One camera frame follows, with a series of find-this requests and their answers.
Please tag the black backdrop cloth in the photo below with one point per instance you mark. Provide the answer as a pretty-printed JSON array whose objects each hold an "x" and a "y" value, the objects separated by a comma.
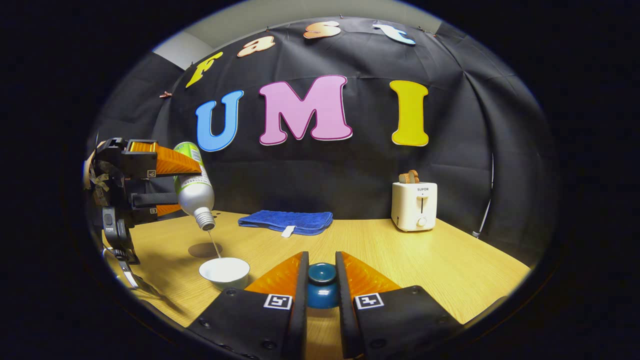
[{"x": 375, "y": 165}]

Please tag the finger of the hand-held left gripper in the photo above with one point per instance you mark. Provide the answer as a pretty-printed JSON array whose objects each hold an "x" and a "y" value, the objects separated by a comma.
[
  {"x": 155, "y": 200},
  {"x": 172, "y": 161}
]

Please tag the white toaster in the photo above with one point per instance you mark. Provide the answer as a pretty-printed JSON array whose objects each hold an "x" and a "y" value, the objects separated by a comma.
[{"x": 414, "y": 207}]

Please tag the round brown coaster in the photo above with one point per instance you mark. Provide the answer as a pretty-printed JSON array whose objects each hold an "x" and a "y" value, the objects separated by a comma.
[{"x": 200, "y": 250}]

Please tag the blue folded towel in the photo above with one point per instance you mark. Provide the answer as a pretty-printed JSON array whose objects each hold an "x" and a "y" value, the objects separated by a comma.
[{"x": 285, "y": 220}]

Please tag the toast slice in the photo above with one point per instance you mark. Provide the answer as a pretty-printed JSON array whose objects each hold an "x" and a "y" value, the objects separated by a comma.
[{"x": 409, "y": 177}]

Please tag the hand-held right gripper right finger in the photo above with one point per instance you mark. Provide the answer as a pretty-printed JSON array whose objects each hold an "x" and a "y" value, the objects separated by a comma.
[{"x": 345, "y": 310}]

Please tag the white-rimmed ceramic teacup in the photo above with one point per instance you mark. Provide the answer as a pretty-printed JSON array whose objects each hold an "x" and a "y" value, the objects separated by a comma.
[{"x": 225, "y": 270}]

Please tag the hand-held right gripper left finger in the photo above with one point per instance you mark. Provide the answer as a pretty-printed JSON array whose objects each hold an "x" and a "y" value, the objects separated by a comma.
[{"x": 300, "y": 310}]

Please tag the silver green water bottle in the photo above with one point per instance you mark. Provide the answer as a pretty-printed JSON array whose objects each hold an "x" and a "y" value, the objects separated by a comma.
[{"x": 197, "y": 195}]

